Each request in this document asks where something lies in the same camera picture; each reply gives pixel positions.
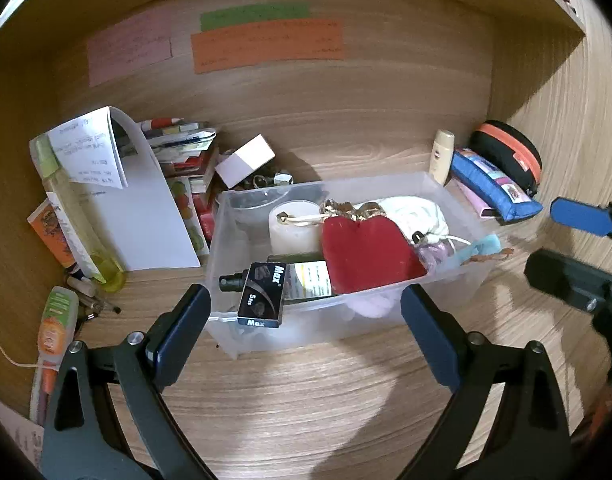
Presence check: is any beaded charm with tag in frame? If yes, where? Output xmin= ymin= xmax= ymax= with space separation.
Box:
xmin=446 ymin=234 xmax=514 ymax=269

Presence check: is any white drawstring cloth bag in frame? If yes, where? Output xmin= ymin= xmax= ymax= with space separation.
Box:
xmin=379 ymin=196 xmax=449 ymax=245

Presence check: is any blue Max staples box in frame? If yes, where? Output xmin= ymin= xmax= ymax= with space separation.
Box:
xmin=237 ymin=262 xmax=287 ymax=328

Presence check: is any red velvet pouch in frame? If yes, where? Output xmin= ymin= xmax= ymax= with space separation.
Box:
xmin=321 ymin=202 xmax=426 ymax=295

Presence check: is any dark green dropper bottle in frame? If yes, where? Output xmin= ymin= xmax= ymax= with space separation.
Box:
xmin=218 ymin=254 xmax=334 ymax=304

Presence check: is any cotton pad cylinder container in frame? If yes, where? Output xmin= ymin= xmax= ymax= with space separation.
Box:
xmin=268 ymin=200 xmax=322 ymax=255

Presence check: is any receipt paper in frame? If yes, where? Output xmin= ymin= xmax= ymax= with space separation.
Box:
xmin=0 ymin=401 xmax=44 ymax=468

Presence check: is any orange green tube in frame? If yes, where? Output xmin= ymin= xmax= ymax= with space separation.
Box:
xmin=36 ymin=286 xmax=79 ymax=365

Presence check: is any blue colourful pencil case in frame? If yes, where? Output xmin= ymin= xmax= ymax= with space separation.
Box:
xmin=451 ymin=148 xmax=542 ymax=223

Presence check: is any black orange zip case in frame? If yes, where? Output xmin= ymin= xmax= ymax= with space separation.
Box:
xmin=469 ymin=119 xmax=542 ymax=197

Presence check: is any yellow-green spray bottle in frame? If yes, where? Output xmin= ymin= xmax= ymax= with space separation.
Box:
xmin=29 ymin=134 xmax=126 ymax=292

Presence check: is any cream lotion bottle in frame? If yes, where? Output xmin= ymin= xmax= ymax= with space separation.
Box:
xmin=428 ymin=130 xmax=455 ymax=185

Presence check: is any orange booklet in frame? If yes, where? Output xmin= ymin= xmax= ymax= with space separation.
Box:
xmin=27 ymin=198 xmax=76 ymax=269

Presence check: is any clear plastic storage bin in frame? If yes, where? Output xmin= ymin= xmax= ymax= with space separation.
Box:
xmin=206 ymin=172 xmax=501 ymax=358

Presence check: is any white folded paper sheet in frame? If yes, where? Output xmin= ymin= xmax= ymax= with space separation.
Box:
xmin=45 ymin=106 xmax=201 ymax=271

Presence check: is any white ceramic bowl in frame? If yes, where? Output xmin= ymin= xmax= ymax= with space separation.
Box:
xmin=216 ymin=184 xmax=292 ymax=209

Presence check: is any stack of books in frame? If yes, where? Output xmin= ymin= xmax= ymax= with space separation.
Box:
xmin=138 ymin=118 xmax=219 ymax=257

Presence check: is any small white pink box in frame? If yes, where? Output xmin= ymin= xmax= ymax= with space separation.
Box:
xmin=216 ymin=134 xmax=275 ymax=188

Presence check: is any orange paper note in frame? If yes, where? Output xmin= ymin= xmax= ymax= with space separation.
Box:
xmin=191 ymin=18 xmax=345 ymax=74

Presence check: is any pink paper note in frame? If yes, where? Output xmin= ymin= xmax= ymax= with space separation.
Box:
xmin=85 ymin=8 xmax=171 ymax=87

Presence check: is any green paper note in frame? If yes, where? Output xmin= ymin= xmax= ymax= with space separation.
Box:
xmin=201 ymin=1 xmax=310 ymax=32

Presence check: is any white cord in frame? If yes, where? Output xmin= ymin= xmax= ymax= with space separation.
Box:
xmin=0 ymin=324 xmax=60 ymax=372

